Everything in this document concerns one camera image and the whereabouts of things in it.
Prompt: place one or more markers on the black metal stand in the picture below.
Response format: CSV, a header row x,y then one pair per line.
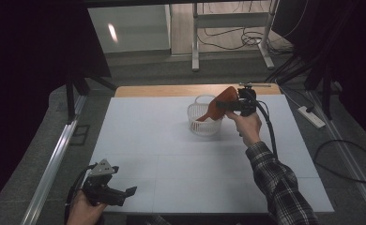
x,y
70,100
326,93

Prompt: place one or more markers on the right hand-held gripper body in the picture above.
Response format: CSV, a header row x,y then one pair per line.
x,y
247,104

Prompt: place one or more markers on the white power strip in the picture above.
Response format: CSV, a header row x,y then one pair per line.
x,y
311,117

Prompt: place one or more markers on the white metal desk frame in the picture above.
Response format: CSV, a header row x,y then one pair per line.
x,y
231,20

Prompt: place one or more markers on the person's right hand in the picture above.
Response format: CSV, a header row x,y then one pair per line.
x,y
248,128

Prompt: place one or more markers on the aluminium floor rail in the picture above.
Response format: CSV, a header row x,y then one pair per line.
x,y
343,150
54,168

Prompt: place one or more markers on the wooden hairbrush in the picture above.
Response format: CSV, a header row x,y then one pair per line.
x,y
217,108

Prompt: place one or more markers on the black curtain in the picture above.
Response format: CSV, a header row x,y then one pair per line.
x,y
353,47
31,62

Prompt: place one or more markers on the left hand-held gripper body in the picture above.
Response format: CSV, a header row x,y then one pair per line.
x,y
101,189

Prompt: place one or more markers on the dark floor socket plate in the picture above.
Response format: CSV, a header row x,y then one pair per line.
x,y
79,135

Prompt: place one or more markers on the white cabinet panel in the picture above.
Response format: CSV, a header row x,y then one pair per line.
x,y
134,28

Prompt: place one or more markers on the white table mat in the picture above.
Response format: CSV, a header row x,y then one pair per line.
x,y
178,168

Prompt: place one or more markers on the person's left hand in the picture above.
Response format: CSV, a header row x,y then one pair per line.
x,y
84,212

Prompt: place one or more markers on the white plastic basket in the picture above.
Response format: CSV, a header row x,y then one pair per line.
x,y
203,126

